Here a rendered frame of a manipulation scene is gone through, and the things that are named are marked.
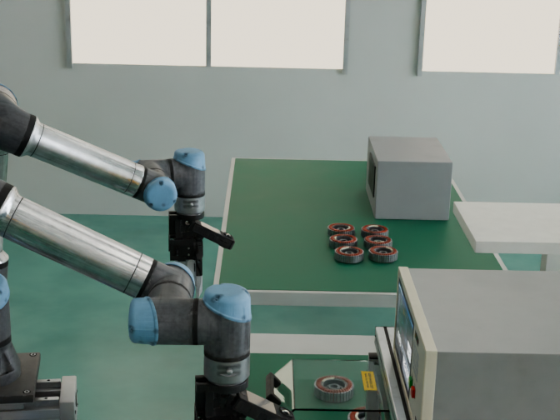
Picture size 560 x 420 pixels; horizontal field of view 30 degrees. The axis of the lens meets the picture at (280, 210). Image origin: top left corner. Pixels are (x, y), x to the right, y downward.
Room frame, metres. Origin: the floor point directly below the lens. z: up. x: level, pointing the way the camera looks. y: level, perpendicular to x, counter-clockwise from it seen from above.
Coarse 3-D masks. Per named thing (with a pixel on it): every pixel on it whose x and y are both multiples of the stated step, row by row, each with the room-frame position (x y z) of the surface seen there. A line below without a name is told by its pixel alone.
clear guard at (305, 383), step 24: (312, 360) 2.21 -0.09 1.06; (336, 360) 2.22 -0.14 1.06; (360, 360) 2.22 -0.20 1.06; (288, 384) 2.11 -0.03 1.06; (312, 384) 2.09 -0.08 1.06; (336, 384) 2.10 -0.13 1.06; (360, 384) 2.10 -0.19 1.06; (288, 408) 2.00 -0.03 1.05; (312, 408) 1.98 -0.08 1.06; (336, 408) 1.98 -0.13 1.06; (360, 408) 1.99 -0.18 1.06; (384, 408) 1.99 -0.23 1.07
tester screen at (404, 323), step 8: (400, 288) 2.13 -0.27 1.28; (400, 296) 2.12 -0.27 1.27; (400, 304) 2.11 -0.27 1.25; (400, 312) 2.10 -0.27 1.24; (408, 312) 1.98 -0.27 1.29; (400, 320) 2.10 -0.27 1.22; (408, 320) 1.98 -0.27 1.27; (400, 328) 2.09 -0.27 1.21; (408, 328) 1.97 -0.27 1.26; (408, 336) 1.96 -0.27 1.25; (400, 360) 2.06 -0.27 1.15; (408, 360) 1.94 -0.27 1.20
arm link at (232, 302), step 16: (208, 288) 1.55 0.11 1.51; (224, 288) 1.55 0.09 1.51; (240, 288) 1.55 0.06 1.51; (208, 304) 1.52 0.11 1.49; (224, 304) 1.51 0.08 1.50; (240, 304) 1.52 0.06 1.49; (208, 320) 1.51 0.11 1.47; (224, 320) 1.51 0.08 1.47; (240, 320) 1.51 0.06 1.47; (208, 336) 1.51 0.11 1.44; (224, 336) 1.51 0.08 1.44; (240, 336) 1.52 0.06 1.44; (208, 352) 1.52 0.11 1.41; (224, 352) 1.51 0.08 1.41; (240, 352) 1.52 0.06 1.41
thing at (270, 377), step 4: (268, 376) 2.14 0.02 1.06; (272, 376) 2.14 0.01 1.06; (268, 380) 2.12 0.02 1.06; (272, 380) 2.12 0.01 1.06; (276, 380) 2.14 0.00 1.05; (268, 384) 2.10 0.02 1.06; (272, 384) 2.10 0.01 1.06; (276, 384) 2.14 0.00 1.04; (280, 384) 2.14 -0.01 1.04; (268, 388) 2.08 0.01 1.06; (272, 388) 2.08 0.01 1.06; (268, 392) 2.06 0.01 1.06; (272, 392) 2.06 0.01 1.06; (268, 396) 2.05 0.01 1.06; (272, 396) 2.05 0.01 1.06; (276, 396) 2.05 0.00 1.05; (268, 400) 2.04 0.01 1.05; (272, 400) 2.04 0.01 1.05; (276, 400) 2.04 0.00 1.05; (280, 400) 2.05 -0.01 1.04; (280, 404) 2.05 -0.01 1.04
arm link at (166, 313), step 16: (160, 288) 1.59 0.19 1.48; (176, 288) 1.60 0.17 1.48; (144, 304) 1.53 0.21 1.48; (160, 304) 1.53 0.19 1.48; (176, 304) 1.53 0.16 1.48; (192, 304) 1.53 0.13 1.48; (128, 320) 1.52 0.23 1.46; (144, 320) 1.51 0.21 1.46; (160, 320) 1.51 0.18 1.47; (176, 320) 1.51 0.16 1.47; (192, 320) 1.51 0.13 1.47; (144, 336) 1.51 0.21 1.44; (160, 336) 1.51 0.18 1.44; (176, 336) 1.51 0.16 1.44; (192, 336) 1.51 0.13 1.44
